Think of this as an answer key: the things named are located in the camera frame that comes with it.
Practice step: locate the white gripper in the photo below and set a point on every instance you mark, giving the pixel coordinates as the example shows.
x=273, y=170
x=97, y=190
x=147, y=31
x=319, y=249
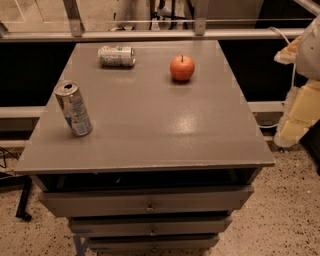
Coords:
x=310, y=55

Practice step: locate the green white 7up can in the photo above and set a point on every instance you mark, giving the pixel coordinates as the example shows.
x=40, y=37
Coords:
x=116, y=56

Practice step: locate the silver blue energy drink can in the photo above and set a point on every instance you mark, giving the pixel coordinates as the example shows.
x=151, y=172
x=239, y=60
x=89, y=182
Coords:
x=73, y=107

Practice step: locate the red apple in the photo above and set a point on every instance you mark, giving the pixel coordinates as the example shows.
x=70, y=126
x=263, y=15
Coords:
x=182, y=68

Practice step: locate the grey drawer cabinet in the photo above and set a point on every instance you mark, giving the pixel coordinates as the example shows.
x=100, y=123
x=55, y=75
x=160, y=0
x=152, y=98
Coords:
x=149, y=130

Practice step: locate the middle grey drawer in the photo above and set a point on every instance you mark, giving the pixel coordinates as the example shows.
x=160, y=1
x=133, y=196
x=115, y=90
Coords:
x=150, y=226

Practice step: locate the grey drawer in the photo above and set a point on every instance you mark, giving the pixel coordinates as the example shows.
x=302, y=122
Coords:
x=140, y=202
x=152, y=243
x=150, y=226

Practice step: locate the bottom grey drawer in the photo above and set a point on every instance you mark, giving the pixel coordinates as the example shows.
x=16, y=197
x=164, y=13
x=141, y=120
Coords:
x=152, y=243

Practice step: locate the grey metal railing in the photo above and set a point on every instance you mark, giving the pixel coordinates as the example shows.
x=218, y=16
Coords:
x=129, y=20

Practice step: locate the top grey drawer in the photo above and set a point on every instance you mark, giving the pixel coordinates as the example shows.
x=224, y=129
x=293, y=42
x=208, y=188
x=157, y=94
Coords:
x=140, y=202

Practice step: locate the black stand leg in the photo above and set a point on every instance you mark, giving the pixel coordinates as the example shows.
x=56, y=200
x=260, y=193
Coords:
x=24, y=182

